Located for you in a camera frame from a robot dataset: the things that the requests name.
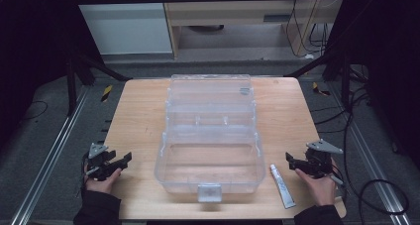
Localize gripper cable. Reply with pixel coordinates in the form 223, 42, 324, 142
74, 151, 91, 199
329, 165, 349, 197

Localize yellow black floor tape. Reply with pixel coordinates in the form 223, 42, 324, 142
311, 81, 332, 97
100, 84, 114, 103

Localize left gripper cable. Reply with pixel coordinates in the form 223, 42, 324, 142
74, 151, 91, 199

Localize light wooden desk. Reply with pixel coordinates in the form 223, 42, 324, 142
159, 0, 349, 59

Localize black metal stand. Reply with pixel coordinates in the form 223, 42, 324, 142
63, 51, 134, 118
284, 50, 354, 113

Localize white tube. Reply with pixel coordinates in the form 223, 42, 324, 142
269, 164, 297, 210

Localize white cabinet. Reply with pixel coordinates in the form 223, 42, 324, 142
69, 0, 173, 56

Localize black cables under desk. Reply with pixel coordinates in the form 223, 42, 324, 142
284, 0, 332, 58

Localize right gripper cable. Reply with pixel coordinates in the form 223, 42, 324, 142
329, 165, 349, 197

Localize clear plastic storage box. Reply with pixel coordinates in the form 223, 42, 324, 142
154, 73, 267, 204

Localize person's right hand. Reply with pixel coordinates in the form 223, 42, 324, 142
294, 167, 339, 208

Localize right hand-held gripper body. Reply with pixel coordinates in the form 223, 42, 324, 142
303, 138, 344, 180

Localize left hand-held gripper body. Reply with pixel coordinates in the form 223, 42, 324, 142
85, 143, 117, 182

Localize aluminium floor rail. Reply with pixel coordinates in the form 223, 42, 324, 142
328, 84, 413, 225
11, 85, 91, 225

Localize thin black floor cable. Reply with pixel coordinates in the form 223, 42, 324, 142
19, 99, 50, 124

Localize looped black cable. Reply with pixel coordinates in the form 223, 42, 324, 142
358, 178, 411, 217

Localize black curtain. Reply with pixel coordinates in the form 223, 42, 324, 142
325, 0, 420, 169
0, 0, 103, 154

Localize person's left hand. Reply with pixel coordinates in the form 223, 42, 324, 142
83, 165, 123, 195

